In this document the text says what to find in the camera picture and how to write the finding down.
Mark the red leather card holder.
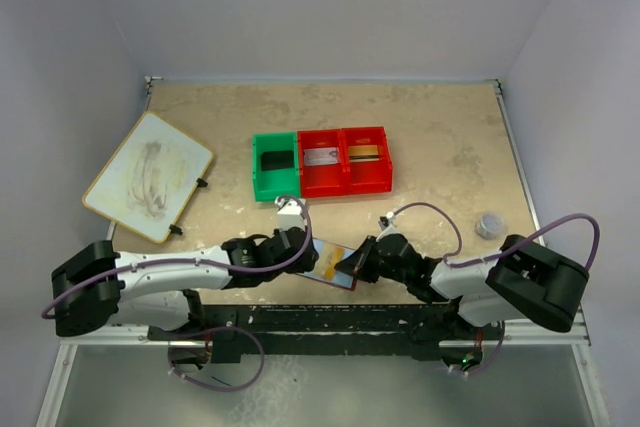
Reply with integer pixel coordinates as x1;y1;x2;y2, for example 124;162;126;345
301;238;357;291

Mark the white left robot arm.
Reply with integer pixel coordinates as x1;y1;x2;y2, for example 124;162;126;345
42;227;318;339

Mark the middle red plastic bin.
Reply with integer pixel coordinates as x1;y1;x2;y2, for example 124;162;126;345
297;129;347;198

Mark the black VIP card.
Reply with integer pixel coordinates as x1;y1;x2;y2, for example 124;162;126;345
260;150;295;172

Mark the yellow-framed whiteboard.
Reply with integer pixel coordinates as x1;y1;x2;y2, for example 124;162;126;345
82;112;214;243

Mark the red plastic bin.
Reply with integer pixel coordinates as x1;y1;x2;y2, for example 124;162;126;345
341;126;393;195
297;129;347;198

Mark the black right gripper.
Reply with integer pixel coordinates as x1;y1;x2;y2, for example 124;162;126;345
336;235;410;284

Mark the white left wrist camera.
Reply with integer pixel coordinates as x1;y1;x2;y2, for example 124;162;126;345
275;199;306;231

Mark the aluminium table frame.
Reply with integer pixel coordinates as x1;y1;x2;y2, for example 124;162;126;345
34;77;612;427

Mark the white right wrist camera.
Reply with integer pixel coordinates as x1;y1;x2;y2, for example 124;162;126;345
377;211;400;241

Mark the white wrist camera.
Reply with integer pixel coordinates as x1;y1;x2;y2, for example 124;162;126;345
275;199;306;231
377;211;400;241

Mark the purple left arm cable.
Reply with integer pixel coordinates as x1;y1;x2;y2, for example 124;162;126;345
40;194;314;391

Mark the outer red plastic bin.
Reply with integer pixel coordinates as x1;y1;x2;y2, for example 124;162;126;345
341;126;393;195

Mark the green plastic bin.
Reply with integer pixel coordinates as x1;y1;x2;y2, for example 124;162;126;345
252;131;301;202

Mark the white card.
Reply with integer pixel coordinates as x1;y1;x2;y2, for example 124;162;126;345
303;147;340;167

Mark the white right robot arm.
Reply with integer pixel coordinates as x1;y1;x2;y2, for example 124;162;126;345
336;231;589;338

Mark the grey round object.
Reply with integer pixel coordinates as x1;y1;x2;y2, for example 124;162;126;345
475;212;506;240

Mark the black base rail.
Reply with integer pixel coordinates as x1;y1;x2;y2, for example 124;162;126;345
145;302;506;364

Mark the gold card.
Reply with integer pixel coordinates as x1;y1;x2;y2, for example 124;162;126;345
348;144;381;162
313;243;346;280

